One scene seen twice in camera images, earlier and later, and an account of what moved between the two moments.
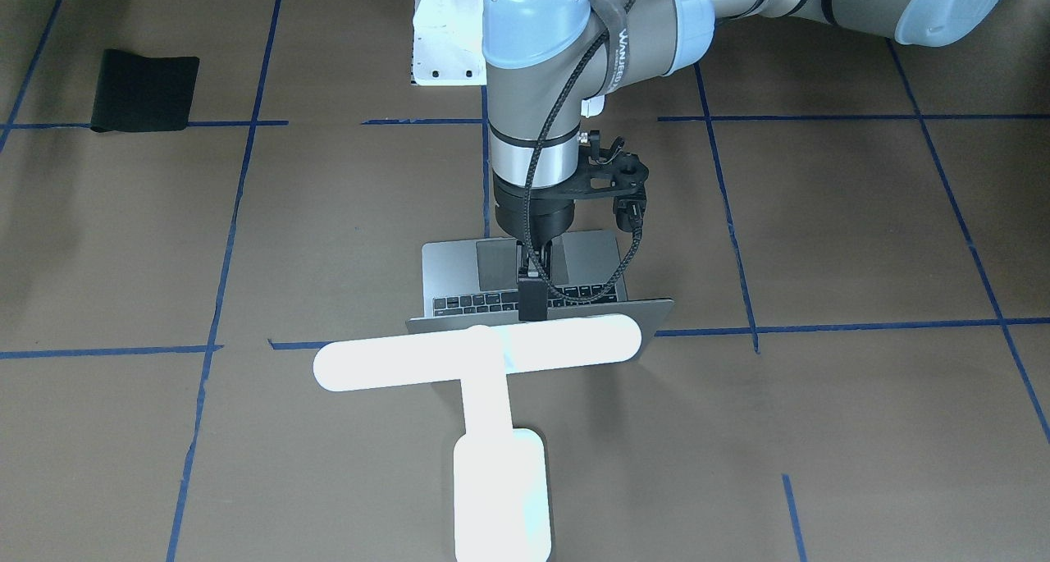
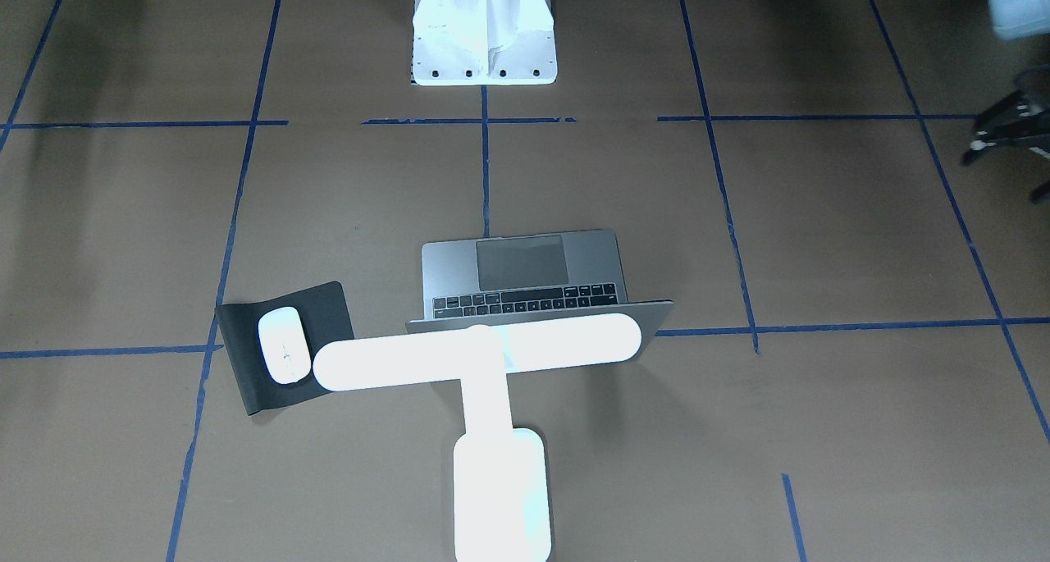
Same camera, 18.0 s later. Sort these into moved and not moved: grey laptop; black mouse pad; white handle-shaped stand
Moved: black mouse pad
Not moved: grey laptop; white handle-shaped stand
